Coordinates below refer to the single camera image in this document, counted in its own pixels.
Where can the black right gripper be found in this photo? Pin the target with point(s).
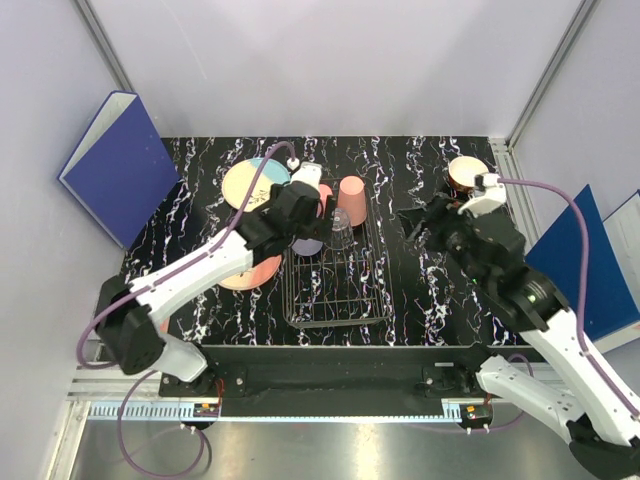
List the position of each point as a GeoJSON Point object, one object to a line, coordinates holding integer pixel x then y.
{"type": "Point", "coordinates": [439, 214]}

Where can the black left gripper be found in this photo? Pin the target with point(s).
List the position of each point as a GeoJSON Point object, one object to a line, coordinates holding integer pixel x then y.
{"type": "Point", "coordinates": [317, 229]}

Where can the red floral bowl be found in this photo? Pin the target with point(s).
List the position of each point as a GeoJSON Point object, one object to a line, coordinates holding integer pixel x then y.
{"type": "Point", "coordinates": [462, 172]}

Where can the cream and pink plate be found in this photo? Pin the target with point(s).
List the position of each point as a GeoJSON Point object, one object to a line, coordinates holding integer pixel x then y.
{"type": "Point", "coordinates": [253, 278]}

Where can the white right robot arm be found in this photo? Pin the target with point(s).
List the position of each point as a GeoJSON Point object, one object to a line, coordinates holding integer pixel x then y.
{"type": "Point", "coordinates": [598, 418]}

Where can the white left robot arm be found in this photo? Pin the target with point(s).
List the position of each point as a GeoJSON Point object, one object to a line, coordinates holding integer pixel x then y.
{"type": "Point", "coordinates": [130, 324]}

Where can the pink plastic cup left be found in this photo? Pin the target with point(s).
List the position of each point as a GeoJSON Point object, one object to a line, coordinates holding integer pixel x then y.
{"type": "Point", "coordinates": [325, 193]}

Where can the pink plastic cup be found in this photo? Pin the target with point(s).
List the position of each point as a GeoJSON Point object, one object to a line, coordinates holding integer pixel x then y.
{"type": "Point", "coordinates": [325, 193]}
{"type": "Point", "coordinates": [352, 199]}

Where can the pink plastic cup right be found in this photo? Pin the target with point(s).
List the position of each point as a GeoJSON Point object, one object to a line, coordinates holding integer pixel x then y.
{"type": "Point", "coordinates": [352, 199]}

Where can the clear glass cup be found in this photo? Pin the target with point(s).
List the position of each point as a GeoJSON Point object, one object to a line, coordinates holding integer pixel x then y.
{"type": "Point", "coordinates": [342, 236]}

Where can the lilac plastic cup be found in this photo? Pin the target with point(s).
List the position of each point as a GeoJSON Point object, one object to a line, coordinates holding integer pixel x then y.
{"type": "Point", "coordinates": [306, 247]}

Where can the blue binder left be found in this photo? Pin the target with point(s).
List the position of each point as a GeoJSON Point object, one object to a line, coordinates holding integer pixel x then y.
{"type": "Point", "coordinates": [120, 170]}

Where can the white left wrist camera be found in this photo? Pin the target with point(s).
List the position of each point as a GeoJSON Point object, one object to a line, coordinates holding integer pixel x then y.
{"type": "Point", "coordinates": [309, 173]}

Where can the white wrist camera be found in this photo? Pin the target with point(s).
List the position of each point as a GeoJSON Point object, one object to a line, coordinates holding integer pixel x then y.
{"type": "Point", "coordinates": [309, 173]}
{"type": "Point", "coordinates": [489, 195]}

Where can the black wire dish rack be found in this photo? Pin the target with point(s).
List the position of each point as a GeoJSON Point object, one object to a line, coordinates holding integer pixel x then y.
{"type": "Point", "coordinates": [340, 288]}

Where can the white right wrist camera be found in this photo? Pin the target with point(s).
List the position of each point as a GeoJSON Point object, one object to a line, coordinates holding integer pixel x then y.
{"type": "Point", "coordinates": [489, 195]}

